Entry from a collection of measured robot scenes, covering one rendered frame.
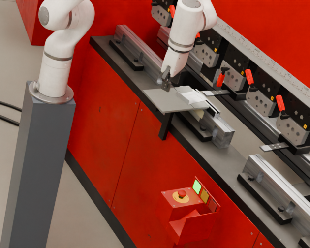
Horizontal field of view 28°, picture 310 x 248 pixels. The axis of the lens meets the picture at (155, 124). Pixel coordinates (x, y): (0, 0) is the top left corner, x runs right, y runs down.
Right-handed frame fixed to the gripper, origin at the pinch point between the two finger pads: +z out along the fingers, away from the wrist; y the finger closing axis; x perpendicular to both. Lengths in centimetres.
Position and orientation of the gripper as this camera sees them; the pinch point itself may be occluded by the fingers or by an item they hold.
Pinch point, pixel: (170, 82)
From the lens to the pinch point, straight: 213.2
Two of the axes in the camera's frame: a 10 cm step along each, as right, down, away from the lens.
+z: -1.9, 7.4, 6.5
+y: -5.1, 4.9, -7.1
